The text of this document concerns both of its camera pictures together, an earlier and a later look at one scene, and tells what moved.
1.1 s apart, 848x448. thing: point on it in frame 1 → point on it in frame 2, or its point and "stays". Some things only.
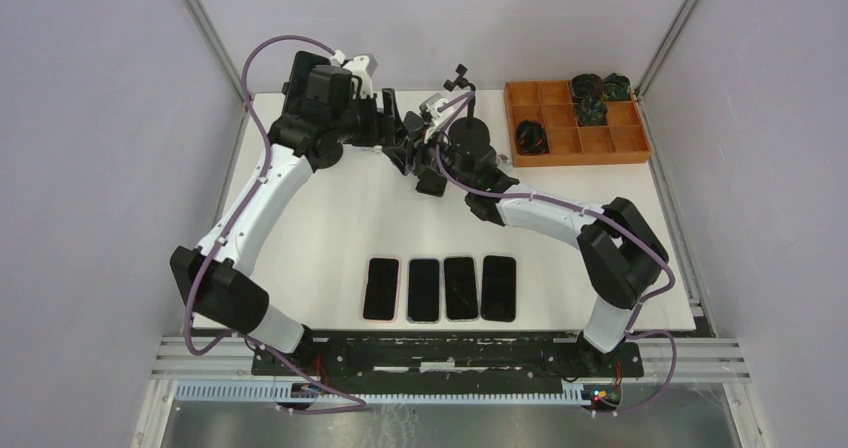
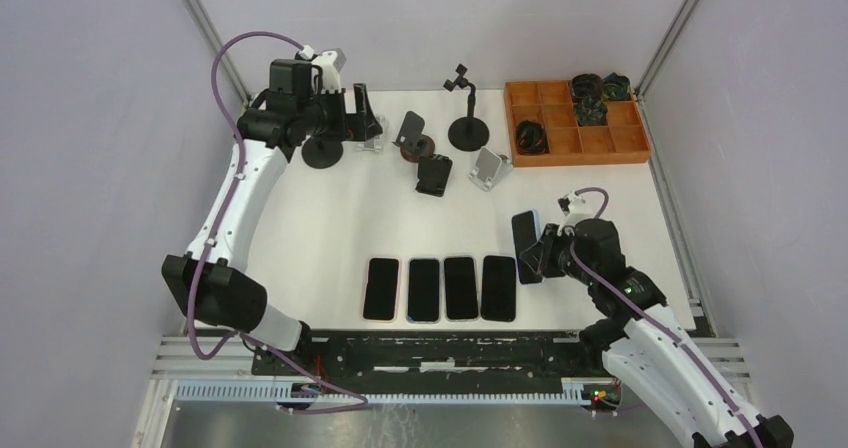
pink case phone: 381,289 stays
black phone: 460,288 stays
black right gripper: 414,145 → 539,256
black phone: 498,293 stays
